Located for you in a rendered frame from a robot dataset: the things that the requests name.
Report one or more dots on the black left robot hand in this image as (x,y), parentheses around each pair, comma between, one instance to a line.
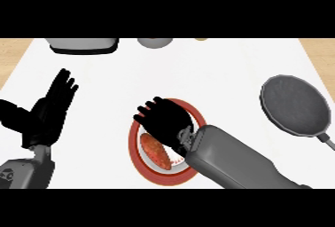
(47,112)

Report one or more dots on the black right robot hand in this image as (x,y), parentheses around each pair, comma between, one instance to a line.
(168,121)

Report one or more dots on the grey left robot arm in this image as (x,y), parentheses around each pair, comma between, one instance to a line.
(26,173)

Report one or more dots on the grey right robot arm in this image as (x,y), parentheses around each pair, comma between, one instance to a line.
(235,159)

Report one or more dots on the red bell pepper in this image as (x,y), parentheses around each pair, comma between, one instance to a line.
(156,152)

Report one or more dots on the red rimmed white plate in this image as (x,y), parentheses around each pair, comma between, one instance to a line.
(140,153)

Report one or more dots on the dark grey frying pan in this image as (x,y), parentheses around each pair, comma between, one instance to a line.
(297,106)

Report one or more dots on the grey round bowl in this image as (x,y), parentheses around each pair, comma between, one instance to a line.
(156,43)

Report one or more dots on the small tan object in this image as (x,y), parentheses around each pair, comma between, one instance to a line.
(202,39)

